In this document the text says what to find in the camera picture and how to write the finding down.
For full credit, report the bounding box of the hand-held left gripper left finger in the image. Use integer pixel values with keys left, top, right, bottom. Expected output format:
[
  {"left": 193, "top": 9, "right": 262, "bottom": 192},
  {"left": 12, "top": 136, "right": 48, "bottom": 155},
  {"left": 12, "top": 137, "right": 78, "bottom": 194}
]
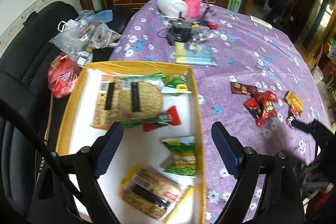
[{"left": 28, "top": 122, "right": 124, "bottom": 224}]

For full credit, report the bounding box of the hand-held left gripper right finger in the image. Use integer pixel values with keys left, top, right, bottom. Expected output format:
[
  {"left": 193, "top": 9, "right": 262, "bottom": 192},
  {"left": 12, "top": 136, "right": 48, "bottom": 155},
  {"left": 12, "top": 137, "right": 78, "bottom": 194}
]
[{"left": 211, "top": 121, "right": 307, "bottom": 224}]

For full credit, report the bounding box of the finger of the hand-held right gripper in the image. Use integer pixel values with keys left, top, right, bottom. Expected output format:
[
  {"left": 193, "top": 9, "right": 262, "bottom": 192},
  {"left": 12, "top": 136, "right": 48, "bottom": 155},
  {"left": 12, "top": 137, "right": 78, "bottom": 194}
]
[{"left": 291, "top": 119, "right": 332, "bottom": 141}]

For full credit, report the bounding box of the small red black snack packet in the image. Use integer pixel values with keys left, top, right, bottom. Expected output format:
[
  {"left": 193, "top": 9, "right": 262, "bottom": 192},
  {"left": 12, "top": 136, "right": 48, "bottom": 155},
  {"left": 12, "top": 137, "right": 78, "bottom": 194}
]
[{"left": 286, "top": 106, "right": 299, "bottom": 128}]

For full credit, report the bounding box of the yellow snack packet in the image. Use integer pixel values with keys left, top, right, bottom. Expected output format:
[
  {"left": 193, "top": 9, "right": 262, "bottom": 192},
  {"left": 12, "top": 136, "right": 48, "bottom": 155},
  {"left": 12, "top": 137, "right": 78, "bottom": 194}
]
[{"left": 285, "top": 91, "right": 304, "bottom": 117}]

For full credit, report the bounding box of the yellow cardboard box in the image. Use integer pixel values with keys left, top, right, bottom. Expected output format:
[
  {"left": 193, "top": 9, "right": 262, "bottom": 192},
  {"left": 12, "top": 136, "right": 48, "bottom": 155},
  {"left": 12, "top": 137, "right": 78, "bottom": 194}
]
[{"left": 55, "top": 61, "right": 207, "bottom": 224}]

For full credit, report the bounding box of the green pea snack packet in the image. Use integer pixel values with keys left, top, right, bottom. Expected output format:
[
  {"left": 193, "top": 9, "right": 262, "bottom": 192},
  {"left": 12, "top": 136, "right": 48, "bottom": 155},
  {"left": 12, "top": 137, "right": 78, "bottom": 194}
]
[
  {"left": 161, "top": 136, "right": 197, "bottom": 178},
  {"left": 160, "top": 74, "right": 194, "bottom": 95}
]

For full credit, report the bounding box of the orange-edged cracker pack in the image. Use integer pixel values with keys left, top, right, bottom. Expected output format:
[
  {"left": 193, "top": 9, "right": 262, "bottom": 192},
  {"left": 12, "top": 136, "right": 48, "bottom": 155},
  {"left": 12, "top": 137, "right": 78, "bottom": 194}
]
[{"left": 91, "top": 76, "right": 124, "bottom": 130}]

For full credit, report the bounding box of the yellow-edged cracker pack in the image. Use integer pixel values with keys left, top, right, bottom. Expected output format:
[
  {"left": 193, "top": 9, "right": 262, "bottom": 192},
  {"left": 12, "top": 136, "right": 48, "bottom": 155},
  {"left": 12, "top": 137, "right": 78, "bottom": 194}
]
[{"left": 119, "top": 165, "right": 195, "bottom": 223}]

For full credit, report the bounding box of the green-edged round cracker pack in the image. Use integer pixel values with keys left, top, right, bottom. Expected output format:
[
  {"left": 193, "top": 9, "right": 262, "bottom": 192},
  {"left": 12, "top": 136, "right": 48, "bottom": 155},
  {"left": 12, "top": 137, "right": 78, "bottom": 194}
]
[{"left": 119, "top": 73, "right": 165, "bottom": 129}]

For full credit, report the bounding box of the dark red snack packet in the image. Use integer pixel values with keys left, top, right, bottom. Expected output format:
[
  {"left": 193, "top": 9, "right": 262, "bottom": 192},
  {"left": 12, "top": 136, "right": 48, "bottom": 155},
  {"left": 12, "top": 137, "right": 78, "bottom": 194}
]
[{"left": 231, "top": 81, "right": 259, "bottom": 96}]

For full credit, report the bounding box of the red and black snack packet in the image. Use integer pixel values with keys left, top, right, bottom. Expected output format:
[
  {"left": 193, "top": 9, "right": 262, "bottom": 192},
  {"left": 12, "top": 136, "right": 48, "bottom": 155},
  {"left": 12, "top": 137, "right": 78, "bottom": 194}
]
[{"left": 143, "top": 106, "right": 182, "bottom": 133}]

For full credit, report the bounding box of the purple floral tablecloth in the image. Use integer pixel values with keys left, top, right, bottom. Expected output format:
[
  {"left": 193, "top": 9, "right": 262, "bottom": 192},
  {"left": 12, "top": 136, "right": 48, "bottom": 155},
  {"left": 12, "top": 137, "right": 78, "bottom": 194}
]
[{"left": 108, "top": 0, "right": 332, "bottom": 224}]

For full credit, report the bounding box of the red plastic bag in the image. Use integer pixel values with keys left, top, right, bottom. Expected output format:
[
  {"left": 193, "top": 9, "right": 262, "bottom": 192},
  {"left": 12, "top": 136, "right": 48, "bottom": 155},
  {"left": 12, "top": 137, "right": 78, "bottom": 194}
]
[{"left": 48, "top": 52, "right": 81, "bottom": 99}]

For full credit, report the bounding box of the yellow and blue booklet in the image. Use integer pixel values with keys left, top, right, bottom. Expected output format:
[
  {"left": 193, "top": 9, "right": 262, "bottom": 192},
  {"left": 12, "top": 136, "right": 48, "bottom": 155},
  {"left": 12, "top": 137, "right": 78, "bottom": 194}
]
[{"left": 175, "top": 42, "right": 218, "bottom": 67}]

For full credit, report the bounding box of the white flat box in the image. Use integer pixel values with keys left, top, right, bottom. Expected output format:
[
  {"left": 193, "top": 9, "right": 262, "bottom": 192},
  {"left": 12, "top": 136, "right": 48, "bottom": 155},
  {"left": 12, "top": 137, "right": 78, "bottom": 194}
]
[{"left": 249, "top": 15, "right": 272, "bottom": 30}]

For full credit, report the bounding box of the white plastic bag of food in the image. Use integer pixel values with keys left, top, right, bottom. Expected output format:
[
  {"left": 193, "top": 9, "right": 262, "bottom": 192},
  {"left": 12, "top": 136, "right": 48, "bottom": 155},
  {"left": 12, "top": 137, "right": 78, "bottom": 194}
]
[{"left": 89, "top": 23, "right": 123, "bottom": 50}]

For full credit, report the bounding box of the clear plastic bag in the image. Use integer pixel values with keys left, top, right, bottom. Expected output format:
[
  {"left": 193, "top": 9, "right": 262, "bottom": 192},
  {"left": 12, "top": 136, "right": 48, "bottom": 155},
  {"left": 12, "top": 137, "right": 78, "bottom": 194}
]
[{"left": 49, "top": 10, "right": 95, "bottom": 67}]

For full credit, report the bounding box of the clear bag of small items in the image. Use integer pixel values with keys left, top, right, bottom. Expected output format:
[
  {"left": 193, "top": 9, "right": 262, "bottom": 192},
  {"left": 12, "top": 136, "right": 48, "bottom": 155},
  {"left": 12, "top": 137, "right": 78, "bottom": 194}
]
[{"left": 190, "top": 21, "right": 220, "bottom": 43}]

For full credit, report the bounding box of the black leather sofa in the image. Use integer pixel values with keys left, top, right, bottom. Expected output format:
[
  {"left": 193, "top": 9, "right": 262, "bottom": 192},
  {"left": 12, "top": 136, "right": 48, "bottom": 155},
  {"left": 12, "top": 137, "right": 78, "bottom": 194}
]
[{"left": 0, "top": 1, "right": 133, "bottom": 217}]

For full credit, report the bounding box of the small black box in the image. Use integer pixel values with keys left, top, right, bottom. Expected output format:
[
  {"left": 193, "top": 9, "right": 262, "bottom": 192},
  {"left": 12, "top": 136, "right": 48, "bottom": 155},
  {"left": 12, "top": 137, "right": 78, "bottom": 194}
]
[{"left": 167, "top": 18, "right": 193, "bottom": 45}]

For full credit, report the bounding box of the blue cloth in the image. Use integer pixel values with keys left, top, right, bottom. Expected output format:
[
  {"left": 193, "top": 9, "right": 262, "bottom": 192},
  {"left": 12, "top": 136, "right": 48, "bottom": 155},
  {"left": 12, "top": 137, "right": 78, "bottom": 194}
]
[{"left": 94, "top": 9, "right": 114, "bottom": 23}]

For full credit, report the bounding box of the black cable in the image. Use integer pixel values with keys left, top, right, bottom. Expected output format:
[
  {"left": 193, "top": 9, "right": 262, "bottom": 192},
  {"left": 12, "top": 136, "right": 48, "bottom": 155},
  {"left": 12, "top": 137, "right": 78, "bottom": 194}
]
[{"left": 0, "top": 97, "right": 93, "bottom": 224}]

